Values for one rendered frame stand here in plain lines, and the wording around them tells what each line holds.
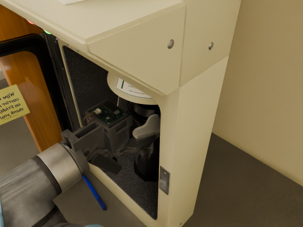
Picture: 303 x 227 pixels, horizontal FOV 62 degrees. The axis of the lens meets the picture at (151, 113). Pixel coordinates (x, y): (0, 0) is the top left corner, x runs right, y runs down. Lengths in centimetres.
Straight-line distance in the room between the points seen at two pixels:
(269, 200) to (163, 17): 66
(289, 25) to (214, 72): 36
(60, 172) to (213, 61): 28
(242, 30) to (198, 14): 47
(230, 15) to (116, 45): 18
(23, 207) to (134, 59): 28
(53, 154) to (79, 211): 34
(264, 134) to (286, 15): 35
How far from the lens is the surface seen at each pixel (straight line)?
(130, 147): 48
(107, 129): 43
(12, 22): 57
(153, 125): 49
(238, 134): 91
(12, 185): 42
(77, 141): 42
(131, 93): 43
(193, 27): 28
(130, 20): 22
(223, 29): 34
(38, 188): 42
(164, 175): 45
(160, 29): 24
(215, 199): 77
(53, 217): 44
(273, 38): 71
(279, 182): 86
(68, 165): 43
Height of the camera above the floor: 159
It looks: 42 degrees down
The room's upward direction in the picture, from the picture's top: straight up
